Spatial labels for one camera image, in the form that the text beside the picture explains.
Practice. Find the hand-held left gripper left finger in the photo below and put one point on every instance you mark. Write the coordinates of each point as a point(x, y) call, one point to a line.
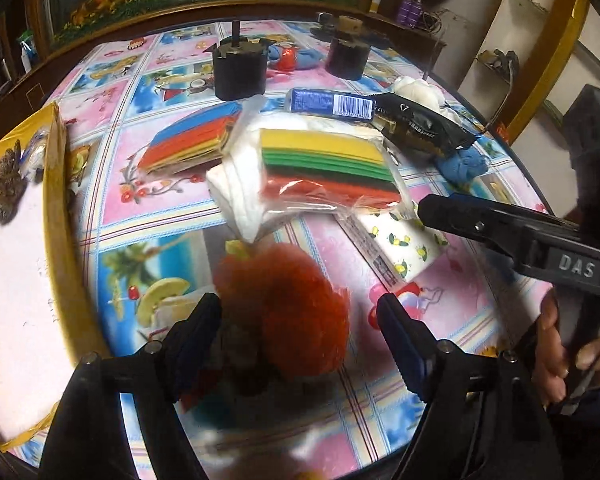
point(195, 340)

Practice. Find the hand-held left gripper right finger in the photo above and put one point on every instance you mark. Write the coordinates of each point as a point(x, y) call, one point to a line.
point(400, 340)

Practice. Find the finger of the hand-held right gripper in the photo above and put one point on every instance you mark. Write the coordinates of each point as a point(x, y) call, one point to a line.
point(470, 222)
point(540, 217)

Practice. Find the lemon print tissue pack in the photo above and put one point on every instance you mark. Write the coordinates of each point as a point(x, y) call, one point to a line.
point(405, 245)

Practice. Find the red plastic bag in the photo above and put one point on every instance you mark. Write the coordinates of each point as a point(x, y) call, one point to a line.
point(285, 305)

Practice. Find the black snack packet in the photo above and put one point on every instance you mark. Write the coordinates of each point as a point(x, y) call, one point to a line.
point(420, 125)

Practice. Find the white cloth ball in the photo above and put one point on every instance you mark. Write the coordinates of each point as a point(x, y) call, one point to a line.
point(415, 91)

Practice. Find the yellow green sponge sheet pack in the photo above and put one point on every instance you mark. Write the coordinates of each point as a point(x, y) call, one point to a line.
point(325, 165)

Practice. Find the blue tissue pack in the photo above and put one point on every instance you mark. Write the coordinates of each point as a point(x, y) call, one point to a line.
point(325, 102)

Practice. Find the yellow rimmed white tray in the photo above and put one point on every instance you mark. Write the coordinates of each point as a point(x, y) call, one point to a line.
point(15, 285)

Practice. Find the blue orange sponge sheet pack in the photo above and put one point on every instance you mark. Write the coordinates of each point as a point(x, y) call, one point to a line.
point(190, 135)

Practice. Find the blue and red cloth bundle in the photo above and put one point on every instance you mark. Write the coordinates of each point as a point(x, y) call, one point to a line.
point(292, 56)

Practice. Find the small clear plastic bag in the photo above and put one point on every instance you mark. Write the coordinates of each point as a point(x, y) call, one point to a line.
point(36, 155)

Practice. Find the brown knit hat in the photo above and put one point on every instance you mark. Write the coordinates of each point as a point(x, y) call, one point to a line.
point(0, 190)

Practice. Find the person's right hand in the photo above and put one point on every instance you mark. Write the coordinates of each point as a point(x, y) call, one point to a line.
point(547, 360)

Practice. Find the printed fruit tablecloth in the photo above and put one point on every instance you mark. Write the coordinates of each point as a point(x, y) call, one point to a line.
point(115, 200)

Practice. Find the black cylindrical motor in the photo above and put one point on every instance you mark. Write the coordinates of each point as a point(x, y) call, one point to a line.
point(347, 55)
point(240, 70)

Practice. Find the purple bottle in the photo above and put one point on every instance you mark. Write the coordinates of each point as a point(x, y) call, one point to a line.
point(416, 12)
point(405, 11)

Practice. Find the white spray bottle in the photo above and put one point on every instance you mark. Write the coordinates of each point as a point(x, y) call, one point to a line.
point(26, 57)

